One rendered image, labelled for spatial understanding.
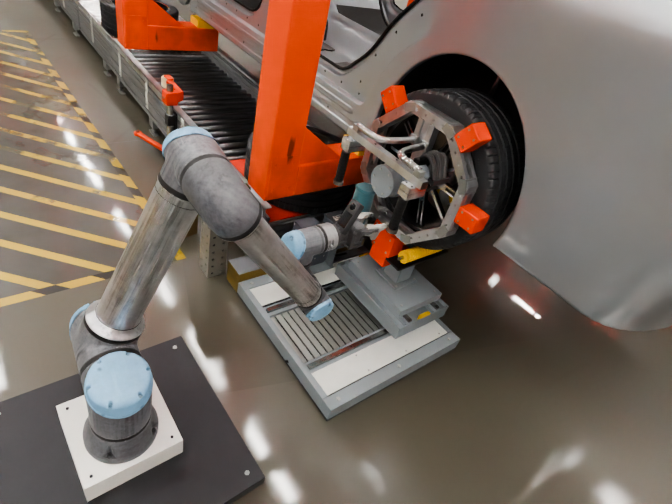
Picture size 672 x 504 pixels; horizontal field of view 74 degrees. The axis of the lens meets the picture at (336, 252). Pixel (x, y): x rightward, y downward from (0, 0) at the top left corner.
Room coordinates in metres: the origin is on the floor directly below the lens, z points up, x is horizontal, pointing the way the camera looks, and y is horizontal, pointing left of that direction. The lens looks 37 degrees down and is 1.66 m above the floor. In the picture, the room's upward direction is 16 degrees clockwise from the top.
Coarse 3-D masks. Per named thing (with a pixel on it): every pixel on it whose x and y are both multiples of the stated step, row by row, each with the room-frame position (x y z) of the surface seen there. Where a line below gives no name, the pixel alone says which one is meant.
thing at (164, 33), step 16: (160, 16) 3.21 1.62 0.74; (192, 16) 3.48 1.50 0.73; (160, 32) 3.20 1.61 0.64; (176, 32) 3.28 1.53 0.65; (192, 32) 3.36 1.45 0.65; (208, 32) 3.45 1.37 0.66; (160, 48) 3.19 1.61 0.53; (176, 48) 3.28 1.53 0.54; (192, 48) 3.37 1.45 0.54; (208, 48) 3.46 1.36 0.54
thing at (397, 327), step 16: (336, 272) 1.85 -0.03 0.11; (352, 272) 1.84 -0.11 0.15; (352, 288) 1.75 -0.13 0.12; (368, 288) 1.75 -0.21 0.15; (368, 304) 1.66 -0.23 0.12; (384, 304) 1.66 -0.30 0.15; (432, 304) 1.74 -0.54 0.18; (384, 320) 1.58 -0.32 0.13; (400, 320) 1.58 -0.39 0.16; (416, 320) 1.60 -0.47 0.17; (432, 320) 1.70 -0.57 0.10; (400, 336) 1.54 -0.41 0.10
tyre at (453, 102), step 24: (408, 96) 1.86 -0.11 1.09; (432, 96) 1.79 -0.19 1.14; (456, 96) 1.74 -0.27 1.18; (480, 96) 1.83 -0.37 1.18; (456, 120) 1.69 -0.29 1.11; (480, 120) 1.65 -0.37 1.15; (504, 120) 1.75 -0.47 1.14; (504, 144) 1.65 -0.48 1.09; (480, 168) 1.57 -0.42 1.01; (504, 168) 1.59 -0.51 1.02; (480, 192) 1.54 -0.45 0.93; (504, 192) 1.58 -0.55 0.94; (504, 216) 1.64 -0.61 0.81; (432, 240) 1.61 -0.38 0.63; (456, 240) 1.54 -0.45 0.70
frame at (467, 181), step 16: (400, 112) 1.76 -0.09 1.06; (416, 112) 1.71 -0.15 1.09; (432, 112) 1.67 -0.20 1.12; (384, 128) 1.85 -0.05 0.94; (448, 128) 1.60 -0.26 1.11; (448, 144) 1.58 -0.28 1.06; (368, 160) 1.83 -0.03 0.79; (464, 160) 1.54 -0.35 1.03; (368, 176) 1.81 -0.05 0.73; (464, 176) 1.51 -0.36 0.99; (464, 192) 1.48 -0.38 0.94; (384, 208) 1.76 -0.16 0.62; (448, 208) 1.51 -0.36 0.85; (400, 224) 1.68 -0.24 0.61; (448, 224) 1.49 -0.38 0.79; (400, 240) 1.61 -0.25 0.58; (416, 240) 1.56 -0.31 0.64
